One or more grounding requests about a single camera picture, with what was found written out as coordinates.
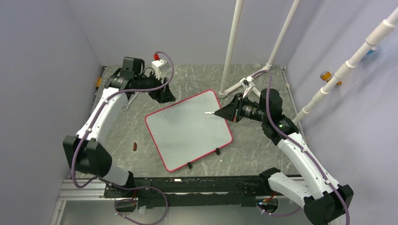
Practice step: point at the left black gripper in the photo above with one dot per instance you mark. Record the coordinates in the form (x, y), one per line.
(163, 95)

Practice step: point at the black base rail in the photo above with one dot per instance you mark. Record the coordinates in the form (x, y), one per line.
(244, 191)

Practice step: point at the red framed whiteboard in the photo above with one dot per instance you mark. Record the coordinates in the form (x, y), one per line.
(184, 132)

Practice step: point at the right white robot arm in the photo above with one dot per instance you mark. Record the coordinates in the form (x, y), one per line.
(323, 199)

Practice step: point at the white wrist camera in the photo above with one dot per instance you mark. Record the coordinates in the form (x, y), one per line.
(159, 66)
(248, 85)

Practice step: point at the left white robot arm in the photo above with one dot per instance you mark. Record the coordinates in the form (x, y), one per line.
(85, 151)

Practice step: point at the aluminium frame rail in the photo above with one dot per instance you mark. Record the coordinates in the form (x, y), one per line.
(87, 206)

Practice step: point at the white pvc pipe frame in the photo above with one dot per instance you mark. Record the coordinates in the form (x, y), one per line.
(253, 43)

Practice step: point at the silver wrench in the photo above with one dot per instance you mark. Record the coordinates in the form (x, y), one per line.
(130, 101)

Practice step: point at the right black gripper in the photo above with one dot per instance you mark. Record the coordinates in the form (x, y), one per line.
(232, 111)

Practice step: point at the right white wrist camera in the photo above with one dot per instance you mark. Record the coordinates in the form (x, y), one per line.
(248, 85)

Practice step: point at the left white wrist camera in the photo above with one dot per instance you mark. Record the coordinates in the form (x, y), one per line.
(159, 66)

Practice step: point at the orange yellow wall fitting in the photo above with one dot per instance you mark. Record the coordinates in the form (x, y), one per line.
(326, 76)

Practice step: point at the blue wall fitting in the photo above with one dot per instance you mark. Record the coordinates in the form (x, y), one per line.
(373, 49)

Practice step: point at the white pipe on wall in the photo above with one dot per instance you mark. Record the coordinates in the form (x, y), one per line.
(385, 28)

